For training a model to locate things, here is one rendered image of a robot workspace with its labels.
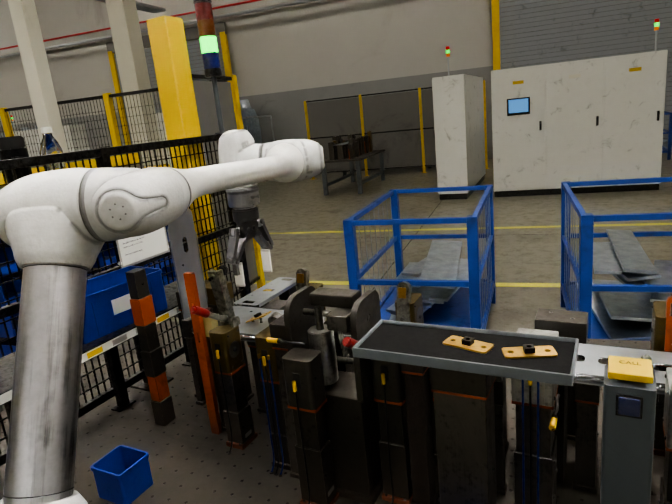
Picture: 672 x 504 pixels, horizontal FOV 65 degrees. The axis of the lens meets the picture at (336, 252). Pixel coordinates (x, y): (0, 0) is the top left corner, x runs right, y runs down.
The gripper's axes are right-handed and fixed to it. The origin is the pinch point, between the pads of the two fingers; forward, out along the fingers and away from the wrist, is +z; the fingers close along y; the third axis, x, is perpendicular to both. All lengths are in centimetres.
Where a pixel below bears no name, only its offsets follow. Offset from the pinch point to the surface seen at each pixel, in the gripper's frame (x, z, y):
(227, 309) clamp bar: -1.7, 4.5, -15.8
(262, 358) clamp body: -17.5, 12.8, -23.9
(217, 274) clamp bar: -1.6, -5.8, -17.3
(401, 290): -40.6, 6.3, 12.6
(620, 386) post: -94, 0, -37
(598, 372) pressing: -91, 14, -6
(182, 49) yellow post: 58, -73, 50
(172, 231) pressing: 26.6, -13.3, -2.6
